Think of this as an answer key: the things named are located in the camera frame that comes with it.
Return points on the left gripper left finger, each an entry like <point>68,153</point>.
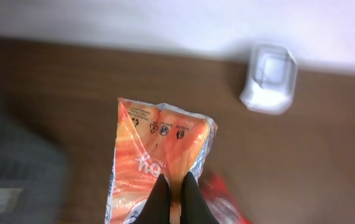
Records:
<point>157,207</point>

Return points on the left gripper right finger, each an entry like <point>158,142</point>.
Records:
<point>194,209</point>

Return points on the red Hacks candy bag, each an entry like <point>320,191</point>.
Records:
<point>220,200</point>

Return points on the orange tissue pack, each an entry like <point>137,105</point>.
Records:
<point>153,140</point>

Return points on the white barcode scanner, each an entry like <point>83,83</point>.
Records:
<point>271,80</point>

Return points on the grey plastic basket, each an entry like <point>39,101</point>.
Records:
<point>33,174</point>

